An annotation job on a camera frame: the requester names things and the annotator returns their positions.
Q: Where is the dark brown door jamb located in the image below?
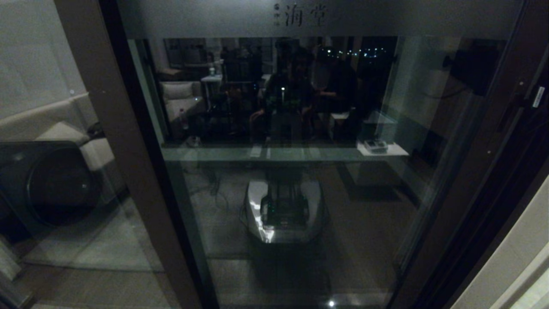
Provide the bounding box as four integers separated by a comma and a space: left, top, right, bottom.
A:
412, 142, 549, 309

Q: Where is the light grey sofa cushion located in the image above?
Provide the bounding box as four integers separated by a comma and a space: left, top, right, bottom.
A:
36, 122, 95, 147

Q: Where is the dark green cloth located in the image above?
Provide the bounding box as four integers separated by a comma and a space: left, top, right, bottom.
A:
87, 121, 107, 139

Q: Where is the long grey stone sill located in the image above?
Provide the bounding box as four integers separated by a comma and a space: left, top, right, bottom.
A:
198, 142, 383, 151

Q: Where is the grey floor rug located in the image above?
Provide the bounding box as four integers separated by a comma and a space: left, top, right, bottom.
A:
19, 195, 166, 275

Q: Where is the light grey sofa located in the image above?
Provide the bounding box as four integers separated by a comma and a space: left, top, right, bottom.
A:
0, 94, 130, 211

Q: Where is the fixed glass door panel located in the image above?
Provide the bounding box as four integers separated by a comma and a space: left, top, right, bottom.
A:
0, 0, 220, 309

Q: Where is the sliding glass door brown frame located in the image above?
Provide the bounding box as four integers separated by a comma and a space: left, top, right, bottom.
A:
116, 0, 549, 309

